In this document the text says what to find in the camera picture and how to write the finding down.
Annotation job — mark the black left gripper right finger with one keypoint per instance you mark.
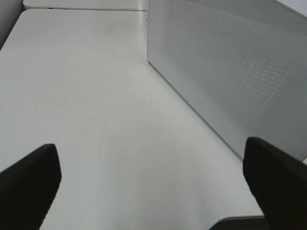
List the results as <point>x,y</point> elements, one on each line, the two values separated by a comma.
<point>278,182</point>

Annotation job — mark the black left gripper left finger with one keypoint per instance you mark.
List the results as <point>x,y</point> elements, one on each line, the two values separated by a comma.
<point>28,188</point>

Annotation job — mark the white microwave door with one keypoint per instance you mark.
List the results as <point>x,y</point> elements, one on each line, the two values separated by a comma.
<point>241,64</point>

